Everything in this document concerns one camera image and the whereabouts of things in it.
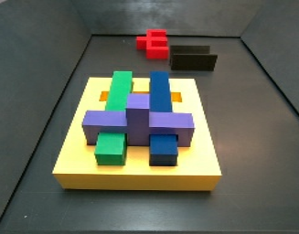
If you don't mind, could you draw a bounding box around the red interlocking block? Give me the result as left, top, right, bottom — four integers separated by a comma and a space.
134, 29, 168, 59

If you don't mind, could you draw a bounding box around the yellow base board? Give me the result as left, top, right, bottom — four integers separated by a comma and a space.
52, 78, 220, 191

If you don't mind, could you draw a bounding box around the purple cross block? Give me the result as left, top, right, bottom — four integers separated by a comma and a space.
81, 93, 193, 147

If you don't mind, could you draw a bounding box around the blue long block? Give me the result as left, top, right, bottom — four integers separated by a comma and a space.
149, 71, 177, 166

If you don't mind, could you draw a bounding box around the green long block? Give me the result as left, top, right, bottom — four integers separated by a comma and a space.
93, 71, 132, 165

